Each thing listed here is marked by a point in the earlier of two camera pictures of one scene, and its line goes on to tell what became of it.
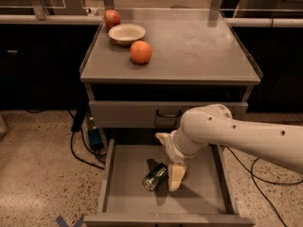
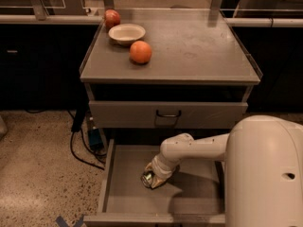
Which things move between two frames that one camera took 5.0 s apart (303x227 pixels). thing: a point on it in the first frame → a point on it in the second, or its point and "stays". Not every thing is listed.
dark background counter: x=41 y=60 stays
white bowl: x=126 y=33 stays
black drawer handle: x=169 y=115 stays
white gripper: x=170 y=148 → x=159 y=168
